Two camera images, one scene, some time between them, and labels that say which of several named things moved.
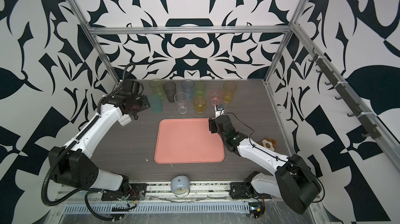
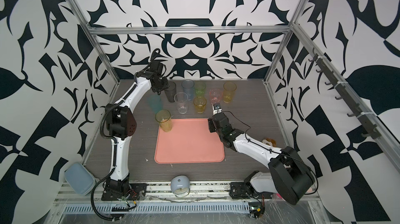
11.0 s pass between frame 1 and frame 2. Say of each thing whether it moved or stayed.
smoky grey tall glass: stayed
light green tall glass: moved
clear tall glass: stayed
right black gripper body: stayed
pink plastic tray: stayed
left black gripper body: moved
